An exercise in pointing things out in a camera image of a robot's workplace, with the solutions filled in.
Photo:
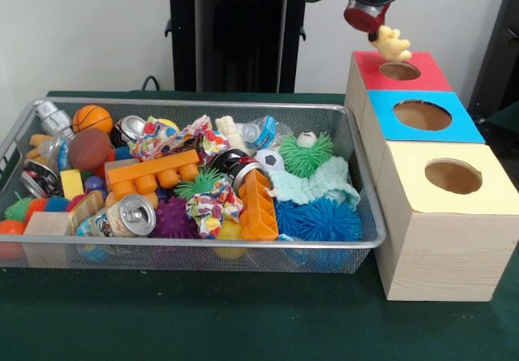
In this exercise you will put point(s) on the red-orange ball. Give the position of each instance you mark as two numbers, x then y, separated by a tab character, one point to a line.
11	228

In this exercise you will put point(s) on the black upright panel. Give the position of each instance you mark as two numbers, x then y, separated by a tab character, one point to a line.
498	52

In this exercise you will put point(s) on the small soccer ball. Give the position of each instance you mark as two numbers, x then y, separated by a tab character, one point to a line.
271	160

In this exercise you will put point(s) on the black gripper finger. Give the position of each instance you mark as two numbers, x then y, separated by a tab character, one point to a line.
372	36

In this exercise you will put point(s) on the purple spiky ball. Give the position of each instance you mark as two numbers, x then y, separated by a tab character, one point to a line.
174	219

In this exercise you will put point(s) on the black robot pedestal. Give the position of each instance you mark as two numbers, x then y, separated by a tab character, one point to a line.
243	32

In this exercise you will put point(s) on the shallow clear mesh bin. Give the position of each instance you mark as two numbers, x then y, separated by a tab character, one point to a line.
162	257

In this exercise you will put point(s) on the wooden box with three holes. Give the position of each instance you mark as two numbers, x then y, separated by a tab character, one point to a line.
446	255

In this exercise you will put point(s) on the colourful drink can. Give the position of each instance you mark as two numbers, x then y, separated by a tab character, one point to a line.
121	219

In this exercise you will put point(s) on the light blue knitted cloth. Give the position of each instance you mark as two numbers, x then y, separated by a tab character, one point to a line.
320	182

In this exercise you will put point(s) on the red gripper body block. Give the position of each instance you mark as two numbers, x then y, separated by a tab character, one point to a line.
365	19

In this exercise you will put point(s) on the blue spiky rubber ball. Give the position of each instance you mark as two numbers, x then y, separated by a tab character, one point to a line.
320	221

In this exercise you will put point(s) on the small orange basketball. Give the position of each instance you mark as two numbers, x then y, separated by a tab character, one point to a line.
92	118

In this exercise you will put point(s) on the green fuzzy ball with eye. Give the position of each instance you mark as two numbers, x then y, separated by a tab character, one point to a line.
304	156

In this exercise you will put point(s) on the plain wooden cube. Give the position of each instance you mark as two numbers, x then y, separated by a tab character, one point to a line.
46	224

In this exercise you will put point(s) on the brown rubber ball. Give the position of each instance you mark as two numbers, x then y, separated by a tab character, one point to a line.
89	148

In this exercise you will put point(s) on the yellow plush duck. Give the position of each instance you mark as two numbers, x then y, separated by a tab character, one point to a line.
391	44

